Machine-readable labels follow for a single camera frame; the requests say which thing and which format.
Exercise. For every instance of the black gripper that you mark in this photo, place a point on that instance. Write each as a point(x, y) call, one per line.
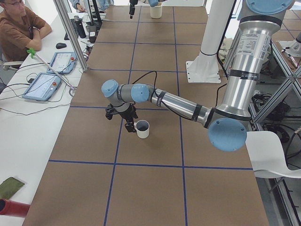
point(129, 114)
point(132, 10)

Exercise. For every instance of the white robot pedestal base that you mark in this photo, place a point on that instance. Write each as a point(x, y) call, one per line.
point(204, 68)

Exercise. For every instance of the near teach pendant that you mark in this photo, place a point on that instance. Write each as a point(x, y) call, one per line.
point(43, 87)

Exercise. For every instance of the aluminium frame post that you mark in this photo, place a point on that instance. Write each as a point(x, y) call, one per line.
point(62, 11)

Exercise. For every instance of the cream lidded bin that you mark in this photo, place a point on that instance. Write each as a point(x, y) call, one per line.
point(156, 11)

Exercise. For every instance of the teach pendant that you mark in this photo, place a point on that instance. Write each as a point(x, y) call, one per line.
point(43, 87)
point(63, 62)

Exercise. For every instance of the metal rod with green tip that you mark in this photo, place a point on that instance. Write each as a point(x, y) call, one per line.
point(33, 54)

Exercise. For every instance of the black computer mouse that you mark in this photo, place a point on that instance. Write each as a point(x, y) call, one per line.
point(60, 45)

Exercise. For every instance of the person in brown shirt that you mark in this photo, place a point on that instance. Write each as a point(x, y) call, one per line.
point(20, 30)

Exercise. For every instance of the green bean bag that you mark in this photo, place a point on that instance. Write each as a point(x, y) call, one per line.
point(9, 187)

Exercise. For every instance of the red cylinder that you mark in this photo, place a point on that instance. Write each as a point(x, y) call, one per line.
point(13, 208)

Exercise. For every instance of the far teach pendant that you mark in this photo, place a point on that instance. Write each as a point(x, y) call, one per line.
point(63, 62)

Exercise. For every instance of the white ribbed mug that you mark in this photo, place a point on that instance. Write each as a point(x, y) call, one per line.
point(142, 128)

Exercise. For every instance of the black bottle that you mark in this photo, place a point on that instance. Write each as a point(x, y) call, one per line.
point(80, 28)

